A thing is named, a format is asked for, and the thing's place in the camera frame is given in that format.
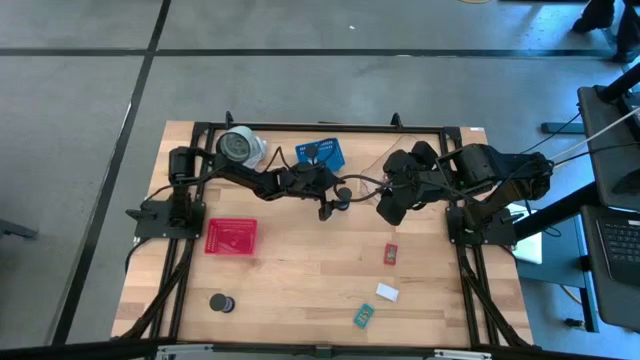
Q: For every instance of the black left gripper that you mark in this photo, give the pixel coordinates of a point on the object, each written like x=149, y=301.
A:
x=310, y=182

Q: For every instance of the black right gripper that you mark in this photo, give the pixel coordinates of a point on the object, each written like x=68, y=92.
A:
x=432, y=182

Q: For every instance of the red small card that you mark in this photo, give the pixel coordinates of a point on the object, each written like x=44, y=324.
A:
x=390, y=254

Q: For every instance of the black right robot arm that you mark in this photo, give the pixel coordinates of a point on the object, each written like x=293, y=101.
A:
x=500, y=170

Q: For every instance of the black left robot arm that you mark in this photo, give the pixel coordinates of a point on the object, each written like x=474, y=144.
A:
x=240, y=175

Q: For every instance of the blue plastic basket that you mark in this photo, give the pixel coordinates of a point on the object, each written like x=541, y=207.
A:
x=332, y=155

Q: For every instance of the small white box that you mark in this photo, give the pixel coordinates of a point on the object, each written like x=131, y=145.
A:
x=387, y=292

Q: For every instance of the red plastic basket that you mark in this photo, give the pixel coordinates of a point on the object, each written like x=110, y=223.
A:
x=231, y=237

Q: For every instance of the teal small card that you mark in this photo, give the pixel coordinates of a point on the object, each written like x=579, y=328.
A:
x=364, y=316

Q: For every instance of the white paper sheet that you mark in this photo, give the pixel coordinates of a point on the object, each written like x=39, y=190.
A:
x=530, y=250

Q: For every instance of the black desk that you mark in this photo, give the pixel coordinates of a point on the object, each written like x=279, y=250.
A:
x=600, y=150

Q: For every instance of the black laptop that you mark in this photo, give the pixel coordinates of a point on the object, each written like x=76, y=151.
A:
x=620, y=250

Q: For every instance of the black computer mouse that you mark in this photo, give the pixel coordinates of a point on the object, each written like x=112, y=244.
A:
x=630, y=182

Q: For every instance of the person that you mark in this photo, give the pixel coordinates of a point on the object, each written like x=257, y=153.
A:
x=595, y=15

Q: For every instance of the grey stand foot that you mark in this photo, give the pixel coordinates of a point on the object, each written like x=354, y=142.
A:
x=15, y=230

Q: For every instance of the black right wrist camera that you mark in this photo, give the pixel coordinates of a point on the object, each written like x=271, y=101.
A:
x=426, y=152

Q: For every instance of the black frame clamp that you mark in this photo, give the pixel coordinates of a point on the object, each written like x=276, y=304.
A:
x=396, y=120
x=229, y=120

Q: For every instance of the black aluminium table frame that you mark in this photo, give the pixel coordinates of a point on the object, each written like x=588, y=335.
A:
x=300, y=127

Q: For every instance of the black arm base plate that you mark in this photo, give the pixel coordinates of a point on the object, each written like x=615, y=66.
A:
x=500, y=232
x=150, y=227

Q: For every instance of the table-level camera box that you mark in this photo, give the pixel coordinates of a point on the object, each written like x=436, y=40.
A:
x=323, y=351

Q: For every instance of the grey desk leg frame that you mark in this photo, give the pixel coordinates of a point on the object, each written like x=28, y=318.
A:
x=550, y=275

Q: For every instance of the silver metal bracket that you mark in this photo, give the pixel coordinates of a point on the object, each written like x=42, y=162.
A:
x=462, y=353

